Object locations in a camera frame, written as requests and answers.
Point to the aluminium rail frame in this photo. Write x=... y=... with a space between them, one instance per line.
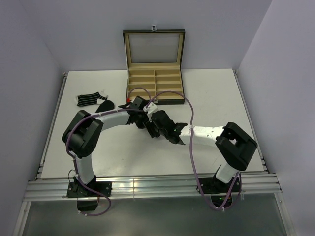
x=136 y=164

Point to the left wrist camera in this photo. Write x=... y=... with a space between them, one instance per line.
x=138 y=103

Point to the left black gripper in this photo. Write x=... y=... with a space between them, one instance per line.
x=140 y=126

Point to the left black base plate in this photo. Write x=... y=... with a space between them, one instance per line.
x=77 y=190

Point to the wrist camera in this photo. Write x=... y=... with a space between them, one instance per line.
x=138 y=103
x=150 y=108

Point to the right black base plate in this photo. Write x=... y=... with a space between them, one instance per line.
x=211 y=185

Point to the plain black sock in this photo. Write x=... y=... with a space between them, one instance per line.
x=107 y=105

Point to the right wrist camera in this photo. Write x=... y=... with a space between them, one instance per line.
x=150 y=108

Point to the black compartment box beige lining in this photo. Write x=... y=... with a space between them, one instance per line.
x=154 y=59

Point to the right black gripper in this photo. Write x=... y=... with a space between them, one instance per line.
x=149 y=126

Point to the striped sock with white toe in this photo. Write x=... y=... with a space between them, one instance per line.
x=91 y=99

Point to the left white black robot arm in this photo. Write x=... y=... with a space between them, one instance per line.
x=82 y=135

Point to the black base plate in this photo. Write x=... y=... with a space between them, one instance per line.
x=77 y=190
x=211 y=185

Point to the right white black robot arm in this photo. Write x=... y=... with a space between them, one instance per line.
x=234 y=144

